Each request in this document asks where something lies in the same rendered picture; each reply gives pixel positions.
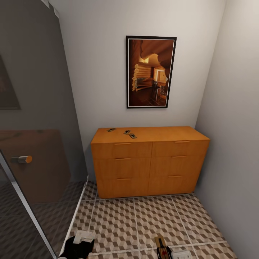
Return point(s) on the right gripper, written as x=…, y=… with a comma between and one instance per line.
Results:
x=169, y=250

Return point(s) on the cabinet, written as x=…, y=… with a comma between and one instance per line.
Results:
x=160, y=161

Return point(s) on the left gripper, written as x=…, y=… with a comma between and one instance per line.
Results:
x=82, y=249

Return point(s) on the shower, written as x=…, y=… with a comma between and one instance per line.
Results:
x=36, y=223

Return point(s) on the picture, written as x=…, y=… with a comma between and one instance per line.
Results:
x=149, y=65

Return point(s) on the door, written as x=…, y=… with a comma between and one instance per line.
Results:
x=19, y=237
x=39, y=132

